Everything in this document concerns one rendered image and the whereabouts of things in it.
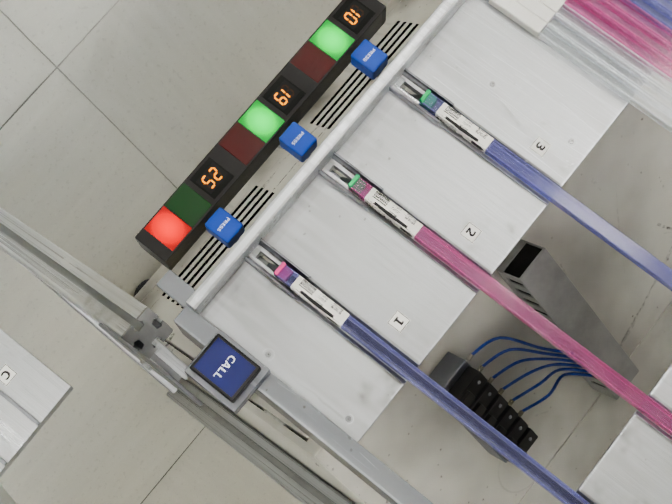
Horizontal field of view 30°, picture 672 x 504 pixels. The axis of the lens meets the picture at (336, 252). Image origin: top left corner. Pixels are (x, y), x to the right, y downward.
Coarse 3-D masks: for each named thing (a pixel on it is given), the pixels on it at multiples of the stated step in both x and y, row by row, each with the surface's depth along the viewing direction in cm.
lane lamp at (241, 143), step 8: (232, 128) 123; (240, 128) 123; (232, 136) 123; (240, 136) 123; (248, 136) 123; (224, 144) 122; (232, 144) 122; (240, 144) 122; (248, 144) 122; (256, 144) 122; (264, 144) 122; (232, 152) 122; (240, 152) 122; (248, 152) 122; (256, 152) 122; (240, 160) 122; (248, 160) 122
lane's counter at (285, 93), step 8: (280, 80) 124; (288, 80) 124; (272, 88) 124; (280, 88) 124; (288, 88) 124; (296, 88) 124; (264, 96) 124; (272, 96) 124; (280, 96) 124; (288, 96) 124; (296, 96) 124; (272, 104) 123; (280, 104) 123; (288, 104) 123; (296, 104) 123; (288, 112) 123
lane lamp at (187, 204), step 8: (184, 184) 121; (176, 192) 121; (184, 192) 121; (192, 192) 121; (176, 200) 121; (184, 200) 121; (192, 200) 121; (200, 200) 121; (176, 208) 121; (184, 208) 121; (192, 208) 121; (200, 208) 121; (208, 208) 121; (184, 216) 121; (192, 216) 121; (200, 216) 120; (192, 224) 120
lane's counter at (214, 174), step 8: (208, 160) 122; (200, 168) 122; (208, 168) 122; (216, 168) 122; (192, 176) 122; (200, 176) 122; (208, 176) 122; (216, 176) 122; (224, 176) 122; (232, 176) 122; (200, 184) 121; (208, 184) 121; (216, 184) 121; (224, 184) 121; (208, 192) 121; (216, 192) 121
